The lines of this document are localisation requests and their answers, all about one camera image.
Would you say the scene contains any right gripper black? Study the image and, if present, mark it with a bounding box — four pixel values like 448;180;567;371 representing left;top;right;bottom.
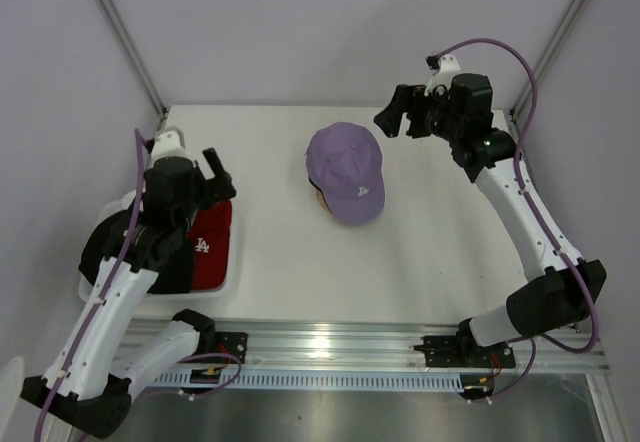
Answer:
373;82;464;144

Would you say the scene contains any lilac baseball cap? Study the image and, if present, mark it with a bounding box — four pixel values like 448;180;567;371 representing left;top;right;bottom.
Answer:
305;122;386;226

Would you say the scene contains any red LA baseball cap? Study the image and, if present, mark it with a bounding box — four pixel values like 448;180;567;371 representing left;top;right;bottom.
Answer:
188;201;233;292

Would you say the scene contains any dark green baseball cap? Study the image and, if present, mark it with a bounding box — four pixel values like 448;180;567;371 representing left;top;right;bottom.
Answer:
307;176;324;195

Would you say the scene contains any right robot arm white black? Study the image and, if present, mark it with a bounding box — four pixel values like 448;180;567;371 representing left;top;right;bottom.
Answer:
374;73;606;366

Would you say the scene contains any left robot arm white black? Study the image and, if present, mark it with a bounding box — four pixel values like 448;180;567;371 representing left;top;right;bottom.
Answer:
20;148;236;440

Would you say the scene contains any white plastic bin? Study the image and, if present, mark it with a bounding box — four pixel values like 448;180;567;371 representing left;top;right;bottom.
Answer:
78;206;241;310

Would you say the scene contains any white baseball cap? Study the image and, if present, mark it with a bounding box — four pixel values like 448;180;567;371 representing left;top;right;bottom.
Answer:
97;191;136;223

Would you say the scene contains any wooden hat stand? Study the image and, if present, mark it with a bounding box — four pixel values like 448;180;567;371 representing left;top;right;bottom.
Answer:
315;189;331;213

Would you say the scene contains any black baseball cap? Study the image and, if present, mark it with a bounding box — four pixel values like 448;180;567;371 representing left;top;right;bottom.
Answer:
79;210;195;295

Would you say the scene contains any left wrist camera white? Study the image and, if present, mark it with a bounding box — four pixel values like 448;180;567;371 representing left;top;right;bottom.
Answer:
145;127;190;166

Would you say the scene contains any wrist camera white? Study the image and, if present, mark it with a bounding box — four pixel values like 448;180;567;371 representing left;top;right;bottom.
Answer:
425;55;461;94
145;127;190;166

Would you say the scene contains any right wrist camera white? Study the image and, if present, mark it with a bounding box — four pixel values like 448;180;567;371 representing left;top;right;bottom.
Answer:
425;55;461;94

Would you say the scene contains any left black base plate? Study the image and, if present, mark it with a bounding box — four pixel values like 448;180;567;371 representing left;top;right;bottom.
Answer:
195;331;249;365

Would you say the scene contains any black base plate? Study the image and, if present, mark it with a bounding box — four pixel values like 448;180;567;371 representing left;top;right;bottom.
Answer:
413;335;516;369
195;331;249;365

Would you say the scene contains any aluminium mounting rail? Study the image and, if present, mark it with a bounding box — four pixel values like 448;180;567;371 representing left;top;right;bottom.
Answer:
116;318;610;375

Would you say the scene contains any left aluminium corner post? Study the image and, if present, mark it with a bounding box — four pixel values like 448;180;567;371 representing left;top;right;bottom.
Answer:
94;0;168;121

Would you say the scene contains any aluminium corner post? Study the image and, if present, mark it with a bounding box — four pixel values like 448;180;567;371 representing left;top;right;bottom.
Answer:
510;0;612;118
94;0;168;121

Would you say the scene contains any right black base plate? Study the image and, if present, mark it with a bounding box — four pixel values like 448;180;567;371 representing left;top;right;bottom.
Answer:
413;335;516;369

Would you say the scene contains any white slotted cable duct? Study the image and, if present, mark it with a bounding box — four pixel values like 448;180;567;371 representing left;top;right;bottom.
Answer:
150;367;464;393

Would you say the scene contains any right aluminium corner post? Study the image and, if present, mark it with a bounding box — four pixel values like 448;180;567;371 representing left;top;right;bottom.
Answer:
510;0;612;118

